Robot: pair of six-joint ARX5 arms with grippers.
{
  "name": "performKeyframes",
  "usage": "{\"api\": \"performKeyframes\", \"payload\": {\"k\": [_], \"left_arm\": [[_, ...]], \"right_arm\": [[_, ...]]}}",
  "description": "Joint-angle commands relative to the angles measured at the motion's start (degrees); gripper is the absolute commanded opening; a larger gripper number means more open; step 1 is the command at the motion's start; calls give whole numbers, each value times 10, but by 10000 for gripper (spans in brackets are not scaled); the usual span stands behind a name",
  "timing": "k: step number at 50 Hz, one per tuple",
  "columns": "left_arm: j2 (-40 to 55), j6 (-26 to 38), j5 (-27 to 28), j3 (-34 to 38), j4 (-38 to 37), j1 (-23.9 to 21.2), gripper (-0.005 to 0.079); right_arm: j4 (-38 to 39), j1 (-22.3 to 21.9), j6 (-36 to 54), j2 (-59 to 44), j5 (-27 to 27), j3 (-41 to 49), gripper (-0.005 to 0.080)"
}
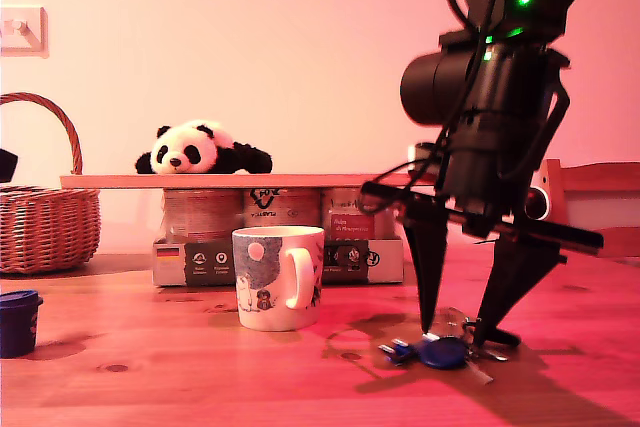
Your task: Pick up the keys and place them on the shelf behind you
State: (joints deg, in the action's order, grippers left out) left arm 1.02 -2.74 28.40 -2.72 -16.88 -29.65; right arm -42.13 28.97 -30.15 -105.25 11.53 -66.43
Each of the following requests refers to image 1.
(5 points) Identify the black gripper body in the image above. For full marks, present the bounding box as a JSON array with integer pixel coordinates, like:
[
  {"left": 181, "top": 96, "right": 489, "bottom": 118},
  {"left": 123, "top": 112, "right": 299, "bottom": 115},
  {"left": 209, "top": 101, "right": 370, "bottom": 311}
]
[{"left": 359, "top": 121, "right": 605, "bottom": 253}]

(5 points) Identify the bunch of keys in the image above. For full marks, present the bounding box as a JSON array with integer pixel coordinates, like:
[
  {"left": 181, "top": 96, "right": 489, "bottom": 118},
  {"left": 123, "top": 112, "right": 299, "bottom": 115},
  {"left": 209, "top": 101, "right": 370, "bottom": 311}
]
[{"left": 377, "top": 306, "right": 521, "bottom": 388}]

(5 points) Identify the wooden shelf board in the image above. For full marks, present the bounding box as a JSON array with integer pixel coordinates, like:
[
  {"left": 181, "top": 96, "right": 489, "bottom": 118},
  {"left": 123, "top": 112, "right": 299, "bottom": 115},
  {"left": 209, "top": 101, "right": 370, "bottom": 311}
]
[{"left": 59, "top": 173, "right": 441, "bottom": 191}]

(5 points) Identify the can with red label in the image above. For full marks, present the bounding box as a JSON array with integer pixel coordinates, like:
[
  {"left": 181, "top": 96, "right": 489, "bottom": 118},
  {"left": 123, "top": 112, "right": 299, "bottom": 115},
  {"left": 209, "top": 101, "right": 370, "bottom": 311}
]
[{"left": 320, "top": 189, "right": 401, "bottom": 242}]

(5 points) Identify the wooden chair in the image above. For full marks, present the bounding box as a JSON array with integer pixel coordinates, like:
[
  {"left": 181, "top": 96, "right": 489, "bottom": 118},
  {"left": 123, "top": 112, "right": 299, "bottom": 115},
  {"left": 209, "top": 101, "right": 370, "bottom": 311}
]
[{"left": 539, "top": 159, "right": 640, "bottom": 261}]

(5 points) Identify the can with recycling print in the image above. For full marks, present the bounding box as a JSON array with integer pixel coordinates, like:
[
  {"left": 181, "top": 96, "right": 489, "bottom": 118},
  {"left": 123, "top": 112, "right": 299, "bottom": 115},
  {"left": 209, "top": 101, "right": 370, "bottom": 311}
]
[{"left": 243, "top": 189, "right": 322, "bottom": 230}]

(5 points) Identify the white illustrated mug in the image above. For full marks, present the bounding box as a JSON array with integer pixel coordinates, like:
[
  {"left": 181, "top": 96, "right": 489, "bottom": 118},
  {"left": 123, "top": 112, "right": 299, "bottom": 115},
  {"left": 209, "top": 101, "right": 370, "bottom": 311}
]
[{"left": 231, "top": 225, "right": 326, "bottom": 332}]

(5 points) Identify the cardboard can tray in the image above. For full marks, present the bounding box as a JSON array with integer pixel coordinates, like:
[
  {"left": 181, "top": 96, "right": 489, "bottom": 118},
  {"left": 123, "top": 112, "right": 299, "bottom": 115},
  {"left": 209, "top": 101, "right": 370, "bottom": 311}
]
[{"left": 152, "top": 236, "right": 405, "bottom": 287}]

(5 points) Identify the can with plain label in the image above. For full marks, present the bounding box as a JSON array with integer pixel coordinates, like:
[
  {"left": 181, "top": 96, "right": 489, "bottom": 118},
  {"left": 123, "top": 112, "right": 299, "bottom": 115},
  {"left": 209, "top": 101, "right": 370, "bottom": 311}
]
[{"left": 162, "top": 189, "right": 245, "bottom": 244}]

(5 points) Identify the panda plush toy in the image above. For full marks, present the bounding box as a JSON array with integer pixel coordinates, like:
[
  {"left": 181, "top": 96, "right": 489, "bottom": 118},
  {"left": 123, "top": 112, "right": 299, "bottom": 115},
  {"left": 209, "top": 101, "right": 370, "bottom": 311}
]
[{"left": 134, "top": 119, "right": 274, "bottom": 176}]

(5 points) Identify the blue lidded container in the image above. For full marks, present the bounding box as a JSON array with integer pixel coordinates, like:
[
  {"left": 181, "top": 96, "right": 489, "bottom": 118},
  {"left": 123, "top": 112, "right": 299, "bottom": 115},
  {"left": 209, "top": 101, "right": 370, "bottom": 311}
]
[{"left": 0, "top": 289, "right": 44, "bottom": 359}]

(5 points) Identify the white gripper camera box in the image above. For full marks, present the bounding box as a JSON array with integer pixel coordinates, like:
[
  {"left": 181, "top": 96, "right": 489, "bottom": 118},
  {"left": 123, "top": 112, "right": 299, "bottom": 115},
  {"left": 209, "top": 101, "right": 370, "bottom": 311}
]
[{"left": 407, "top": 141, "right": 442, "bottom": 174}]

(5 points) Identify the white security camera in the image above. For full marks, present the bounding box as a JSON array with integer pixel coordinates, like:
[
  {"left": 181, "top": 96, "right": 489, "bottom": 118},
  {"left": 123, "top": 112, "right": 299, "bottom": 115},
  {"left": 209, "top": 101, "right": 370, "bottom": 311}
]
[{"left": 523, "top": 171, "right": 554, "bottom": 222}]

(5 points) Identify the wicker basket with handle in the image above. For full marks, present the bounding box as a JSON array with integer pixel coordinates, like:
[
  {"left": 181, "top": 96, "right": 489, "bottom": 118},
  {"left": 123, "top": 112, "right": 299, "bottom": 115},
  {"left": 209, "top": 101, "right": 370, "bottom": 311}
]
[{"left": 0, "top": 91, "right": 101, "bottom": 276}]

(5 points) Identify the white wall switch plate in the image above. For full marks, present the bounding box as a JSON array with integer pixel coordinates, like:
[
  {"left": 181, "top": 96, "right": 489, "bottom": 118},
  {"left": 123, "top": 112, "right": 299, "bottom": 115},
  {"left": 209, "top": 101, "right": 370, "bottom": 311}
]
[{"left": 0, "top": 5, "right": 50, "bottom": 58}]

